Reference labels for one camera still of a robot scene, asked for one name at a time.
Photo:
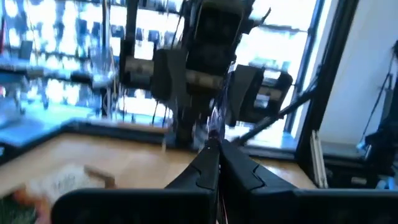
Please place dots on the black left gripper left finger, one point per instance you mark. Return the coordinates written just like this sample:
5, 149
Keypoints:
140, 205

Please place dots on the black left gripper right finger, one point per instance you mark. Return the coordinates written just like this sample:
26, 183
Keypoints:
295, 208

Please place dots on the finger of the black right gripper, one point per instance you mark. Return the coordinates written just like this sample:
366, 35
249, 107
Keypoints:
169, 74
245, 93

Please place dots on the wooden tea organizer box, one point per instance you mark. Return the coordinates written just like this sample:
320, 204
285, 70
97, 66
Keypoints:
102, 176

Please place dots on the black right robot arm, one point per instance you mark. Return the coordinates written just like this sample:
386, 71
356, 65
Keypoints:
186, 118

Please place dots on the large office window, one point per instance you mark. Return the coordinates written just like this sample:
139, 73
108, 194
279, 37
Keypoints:
77, 62

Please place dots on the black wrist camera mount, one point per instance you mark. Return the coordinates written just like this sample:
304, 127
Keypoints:
214, 34

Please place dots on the silver bracket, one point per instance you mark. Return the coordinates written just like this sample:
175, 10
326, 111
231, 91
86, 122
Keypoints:
319, 161

